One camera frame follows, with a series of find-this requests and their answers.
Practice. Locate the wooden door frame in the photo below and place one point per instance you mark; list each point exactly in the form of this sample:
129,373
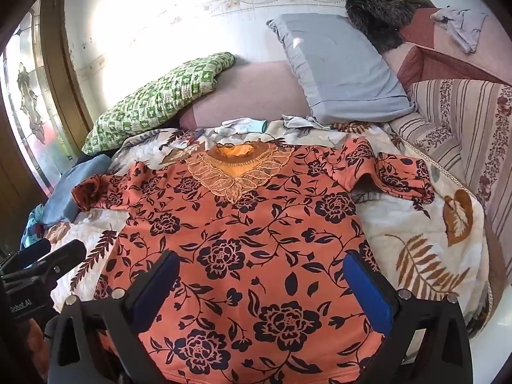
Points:
60,48

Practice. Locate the grey pillow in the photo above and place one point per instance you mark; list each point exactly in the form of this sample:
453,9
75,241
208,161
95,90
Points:
340,68

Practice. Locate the teal patterned cloth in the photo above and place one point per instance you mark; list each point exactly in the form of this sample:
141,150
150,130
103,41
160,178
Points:
32,228

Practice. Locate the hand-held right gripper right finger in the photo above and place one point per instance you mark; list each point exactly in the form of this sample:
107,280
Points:
366,292

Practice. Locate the pink bolster pillow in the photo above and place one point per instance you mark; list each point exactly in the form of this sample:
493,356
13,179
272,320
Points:
248,92

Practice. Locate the pale grey garment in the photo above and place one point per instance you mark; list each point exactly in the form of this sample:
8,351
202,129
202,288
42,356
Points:
464,24

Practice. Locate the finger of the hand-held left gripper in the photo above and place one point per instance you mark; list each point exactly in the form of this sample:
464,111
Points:
36,248
68,254

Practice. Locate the orange floral shirt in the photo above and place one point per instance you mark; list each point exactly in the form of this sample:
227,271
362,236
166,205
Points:
248,228

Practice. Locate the striped floral quilt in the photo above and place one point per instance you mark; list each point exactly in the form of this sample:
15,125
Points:
460,128

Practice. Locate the white glove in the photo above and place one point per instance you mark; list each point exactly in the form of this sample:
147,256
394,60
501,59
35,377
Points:
240,126

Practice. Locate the dark furry garment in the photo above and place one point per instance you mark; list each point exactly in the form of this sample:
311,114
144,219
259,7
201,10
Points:
380,16

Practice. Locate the cream leaf print blanket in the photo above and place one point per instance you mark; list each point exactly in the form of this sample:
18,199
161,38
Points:
400,224

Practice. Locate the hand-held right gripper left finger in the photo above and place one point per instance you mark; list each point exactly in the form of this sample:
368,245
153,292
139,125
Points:
156,288

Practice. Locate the blue cloth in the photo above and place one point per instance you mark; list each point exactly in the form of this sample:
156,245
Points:
68,192

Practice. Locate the white crumpled cloth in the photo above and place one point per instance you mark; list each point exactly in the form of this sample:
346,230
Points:
296,121

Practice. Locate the green patterned pillow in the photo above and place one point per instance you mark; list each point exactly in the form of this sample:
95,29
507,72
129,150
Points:
160,96

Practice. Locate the pink and red blanket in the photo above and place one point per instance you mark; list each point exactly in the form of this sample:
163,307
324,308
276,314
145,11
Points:
440,56

